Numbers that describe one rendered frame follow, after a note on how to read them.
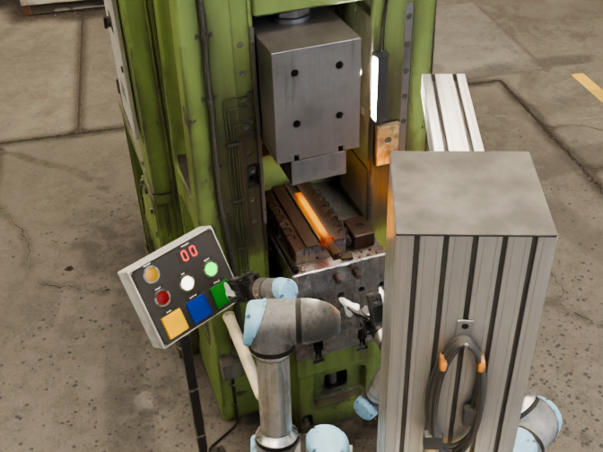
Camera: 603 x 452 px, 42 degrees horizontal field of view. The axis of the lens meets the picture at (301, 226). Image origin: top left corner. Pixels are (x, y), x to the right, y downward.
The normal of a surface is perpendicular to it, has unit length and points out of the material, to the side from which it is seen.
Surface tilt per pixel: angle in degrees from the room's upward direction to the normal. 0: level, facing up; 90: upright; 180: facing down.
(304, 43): 0
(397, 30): 90
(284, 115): 90
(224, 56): 90
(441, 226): 0
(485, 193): 0
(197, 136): 90
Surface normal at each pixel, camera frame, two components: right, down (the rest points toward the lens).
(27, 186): -0.03, -0.80
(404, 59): 0.33, 0.55
